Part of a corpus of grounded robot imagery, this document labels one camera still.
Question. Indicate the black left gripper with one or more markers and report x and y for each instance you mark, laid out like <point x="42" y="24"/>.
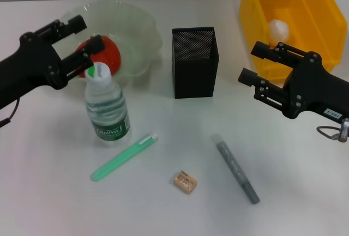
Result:
<point x="27" y="67"/>

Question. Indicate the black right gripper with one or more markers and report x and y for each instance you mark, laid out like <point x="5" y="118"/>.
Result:
<point x="316" y="89"/>

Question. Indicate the white paper ball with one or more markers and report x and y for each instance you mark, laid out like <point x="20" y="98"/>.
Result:
<point x="278" y="30"/>

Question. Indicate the yellow plastic bin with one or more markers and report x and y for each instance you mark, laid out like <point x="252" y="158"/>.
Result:
<point x="313" y="15"/>

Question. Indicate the clear green-label water bottle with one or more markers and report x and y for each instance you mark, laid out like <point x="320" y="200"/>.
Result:
<point x="107" y="110"/>

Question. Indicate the green translucent pen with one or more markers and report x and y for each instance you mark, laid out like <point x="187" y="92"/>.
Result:
<point x="120" y="159"/>

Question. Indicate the beige eraser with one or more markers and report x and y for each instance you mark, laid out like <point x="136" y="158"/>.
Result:
<point x="185" y="182"/>

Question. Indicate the green glass fruit plate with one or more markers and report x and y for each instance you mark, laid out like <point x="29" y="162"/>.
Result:
<point x="136" y="34"/>

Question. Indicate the black mesh pen holder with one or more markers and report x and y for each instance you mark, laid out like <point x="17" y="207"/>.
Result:
<point x="195" y="67"/>

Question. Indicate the grey marker pen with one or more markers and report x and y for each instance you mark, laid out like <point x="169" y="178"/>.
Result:
<point x="234" y="165"/>

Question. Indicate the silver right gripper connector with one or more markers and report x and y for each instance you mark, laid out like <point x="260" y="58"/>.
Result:
<point x="345" y="131"/>

